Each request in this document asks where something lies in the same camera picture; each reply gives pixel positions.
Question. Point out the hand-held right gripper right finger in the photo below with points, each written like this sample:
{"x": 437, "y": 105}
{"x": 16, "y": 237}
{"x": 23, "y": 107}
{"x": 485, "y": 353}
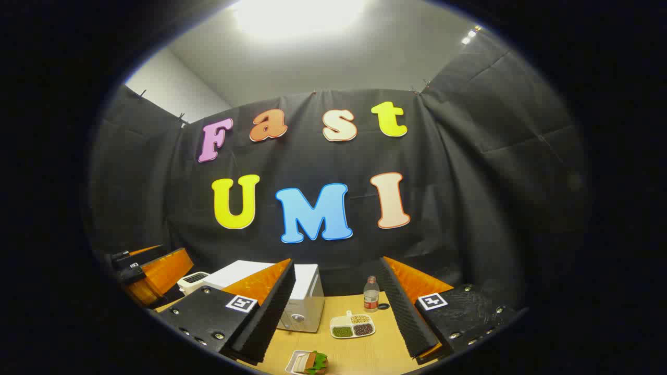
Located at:
{"x": 404, "y": 312}

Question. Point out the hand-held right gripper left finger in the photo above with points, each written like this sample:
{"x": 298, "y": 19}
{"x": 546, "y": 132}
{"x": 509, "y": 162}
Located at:
{"x": 271, "y": 307}

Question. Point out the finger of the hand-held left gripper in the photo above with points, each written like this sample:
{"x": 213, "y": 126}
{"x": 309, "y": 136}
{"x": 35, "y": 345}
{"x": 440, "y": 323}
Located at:
{"x": 143, "y": 252}
{"x": 161, "y": 273}

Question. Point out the white microwave oven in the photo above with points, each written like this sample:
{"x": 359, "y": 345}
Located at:
{"x": 307, "y": 291}

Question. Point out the sandwich with lettuce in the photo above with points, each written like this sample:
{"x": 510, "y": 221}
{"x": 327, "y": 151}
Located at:
{"x": 315, "y": 362}

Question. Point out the white toaster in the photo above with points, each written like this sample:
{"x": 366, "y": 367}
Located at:
{"x": 192, "y": 281}

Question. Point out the red label plastic bottle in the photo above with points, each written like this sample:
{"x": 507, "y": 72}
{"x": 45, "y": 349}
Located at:
{"x": 371, "y": 297}

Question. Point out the white divided dish of beans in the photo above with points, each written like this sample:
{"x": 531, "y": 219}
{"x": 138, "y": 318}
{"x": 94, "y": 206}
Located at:
{"x": 352, "y": 325}

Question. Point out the white rectangular tray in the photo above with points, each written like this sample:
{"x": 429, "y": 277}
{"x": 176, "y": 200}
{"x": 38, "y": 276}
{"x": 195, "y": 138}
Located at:
{"x": 293, "y": 362}

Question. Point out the black backdrop cloth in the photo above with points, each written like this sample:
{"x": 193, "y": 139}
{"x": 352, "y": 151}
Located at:
{"x": 443, "y": 182}

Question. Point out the large ceiling light panel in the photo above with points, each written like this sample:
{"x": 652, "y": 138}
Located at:
{"x": 297, "y": 15}

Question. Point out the small ceiling light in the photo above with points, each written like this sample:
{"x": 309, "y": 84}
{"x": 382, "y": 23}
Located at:
{"x": 471, "y": 34}

